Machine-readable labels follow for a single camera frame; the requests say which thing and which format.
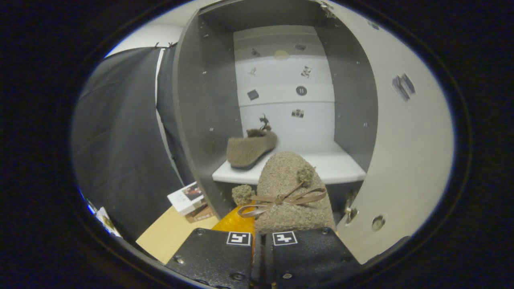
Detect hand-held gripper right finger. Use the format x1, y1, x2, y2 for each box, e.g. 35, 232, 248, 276
263, 227, 362, 287

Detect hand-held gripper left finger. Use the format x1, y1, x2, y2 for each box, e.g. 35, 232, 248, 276
165, 206, 257, 289

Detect brown fuzzy shoe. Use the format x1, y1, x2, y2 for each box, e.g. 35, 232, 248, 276
226, 114, 278, 169
232, 151, 336, 235

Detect dark grey shoe cabinet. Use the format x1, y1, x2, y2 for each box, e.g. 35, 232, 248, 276
172, 0, 379, 219

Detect brown book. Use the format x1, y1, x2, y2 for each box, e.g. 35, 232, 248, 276
185, 205, 214, 224

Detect white cluttered objects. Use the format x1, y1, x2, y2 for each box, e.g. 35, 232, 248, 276
94, 207, 121, 237

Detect black backdrop cloth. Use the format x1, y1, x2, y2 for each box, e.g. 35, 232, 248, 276
72, 42, 193, 241

